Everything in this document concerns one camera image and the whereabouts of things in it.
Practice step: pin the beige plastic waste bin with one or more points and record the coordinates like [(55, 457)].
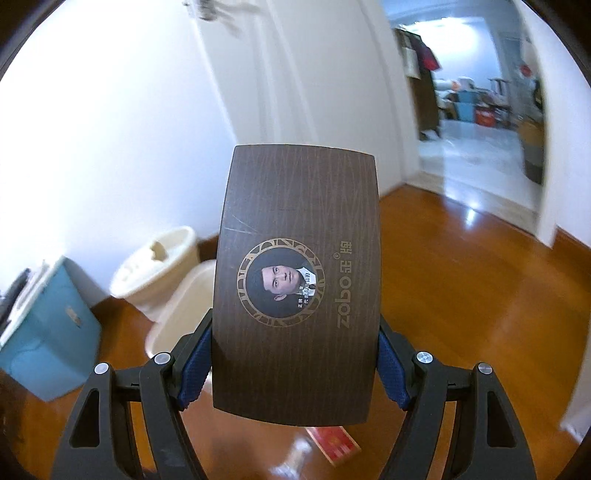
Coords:
[(180, 309)]

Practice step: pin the brown wood-grain box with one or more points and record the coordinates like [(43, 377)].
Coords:
[(295, 221)]

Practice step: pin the beige round mop bucket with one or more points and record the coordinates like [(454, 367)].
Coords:
[(138, 277)]

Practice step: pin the blue storage box white lid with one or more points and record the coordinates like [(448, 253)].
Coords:
[(51, 341)]

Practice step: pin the red box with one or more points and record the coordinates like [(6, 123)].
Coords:
[(487, 117)]

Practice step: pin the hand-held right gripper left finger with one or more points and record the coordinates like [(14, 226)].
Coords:
[(194, 369)]

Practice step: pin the dark folded cloth stack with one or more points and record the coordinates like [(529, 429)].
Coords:
[(11, 295)]

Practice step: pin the red packet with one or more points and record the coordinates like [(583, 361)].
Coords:
[(337, 445)]

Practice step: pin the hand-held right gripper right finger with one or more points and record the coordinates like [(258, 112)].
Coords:
[(392, 369)]

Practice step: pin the olive green container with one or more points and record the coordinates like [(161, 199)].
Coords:
[(532, 152)]

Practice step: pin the white sofa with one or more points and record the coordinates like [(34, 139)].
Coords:
[(448, 92)]

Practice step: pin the clothes rack with clothes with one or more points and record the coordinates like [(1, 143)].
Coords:
[(415, 83)]

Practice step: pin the blue crate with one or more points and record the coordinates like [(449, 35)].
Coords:
[(467, 106)]

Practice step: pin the white door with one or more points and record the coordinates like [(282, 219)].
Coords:
[(323, 69)]

